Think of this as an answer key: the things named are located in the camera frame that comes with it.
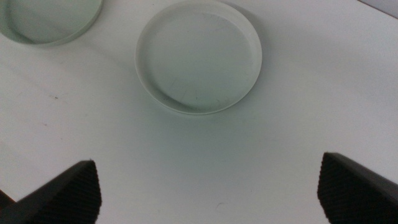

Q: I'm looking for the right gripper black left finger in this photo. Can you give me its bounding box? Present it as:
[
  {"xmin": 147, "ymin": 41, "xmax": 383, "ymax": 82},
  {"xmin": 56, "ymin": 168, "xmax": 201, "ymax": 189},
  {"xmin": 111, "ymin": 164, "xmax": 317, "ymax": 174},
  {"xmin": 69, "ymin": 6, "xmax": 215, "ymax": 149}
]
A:
[{"xmin": 0, "ymin": 159, "xmax": 103, "ymax": 224}]

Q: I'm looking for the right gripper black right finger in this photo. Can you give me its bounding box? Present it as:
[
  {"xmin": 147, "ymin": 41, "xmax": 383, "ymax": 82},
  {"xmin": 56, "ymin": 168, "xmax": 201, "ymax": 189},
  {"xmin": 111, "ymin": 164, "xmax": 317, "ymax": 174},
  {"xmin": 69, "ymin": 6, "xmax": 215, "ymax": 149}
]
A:
[{"xmin": 317, "ymin": 152, "xmax": 398, "ymax": 224}]

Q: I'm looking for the grey shallow bowl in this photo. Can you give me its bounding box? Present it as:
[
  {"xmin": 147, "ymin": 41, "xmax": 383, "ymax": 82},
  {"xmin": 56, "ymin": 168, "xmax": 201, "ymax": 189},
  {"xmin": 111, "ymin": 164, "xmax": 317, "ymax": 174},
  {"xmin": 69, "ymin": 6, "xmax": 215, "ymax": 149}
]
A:
[{"xmin": 0, "ymin": 0, "xmax": 104, "ymax": 47}]

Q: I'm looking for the white shallow bowl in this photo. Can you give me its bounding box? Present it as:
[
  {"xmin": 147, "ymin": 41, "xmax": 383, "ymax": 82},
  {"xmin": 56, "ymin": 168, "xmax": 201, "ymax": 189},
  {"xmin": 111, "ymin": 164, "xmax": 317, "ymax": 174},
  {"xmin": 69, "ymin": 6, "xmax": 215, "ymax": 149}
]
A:
[{"xmin": 134, "ymin": 0, "xmax": 263, "ymax": 116}]

